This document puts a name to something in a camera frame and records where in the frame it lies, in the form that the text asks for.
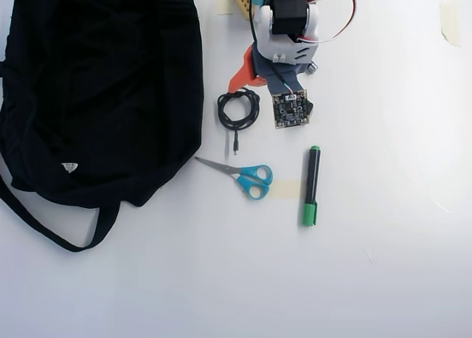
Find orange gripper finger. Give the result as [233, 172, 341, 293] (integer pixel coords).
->
[227, 44, 267, 94]

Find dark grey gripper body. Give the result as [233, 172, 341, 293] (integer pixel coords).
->
[252, 52, 308, 94]

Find black braided cable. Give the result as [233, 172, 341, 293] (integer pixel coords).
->
[216, 88, 261, 156]

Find black cloth bag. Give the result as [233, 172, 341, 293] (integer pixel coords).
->
[0, 0, 206, 253]

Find yellow perforated block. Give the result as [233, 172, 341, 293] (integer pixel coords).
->
[232, 0, 255, 21]

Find green and black marker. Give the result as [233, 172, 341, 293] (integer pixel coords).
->
[301, 145, 322, 227]

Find wide beige masking tape strip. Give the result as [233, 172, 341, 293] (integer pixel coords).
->
[271, 179, 304, 199]

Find black camera circuit board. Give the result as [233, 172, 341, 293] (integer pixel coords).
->
[271, 89, 311, 130]

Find red white black servo wire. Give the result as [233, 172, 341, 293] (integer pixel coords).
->
[294, 0, 358, 44]

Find blue handled scissors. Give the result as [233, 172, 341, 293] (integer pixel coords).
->
[194, 156, 274, 201]

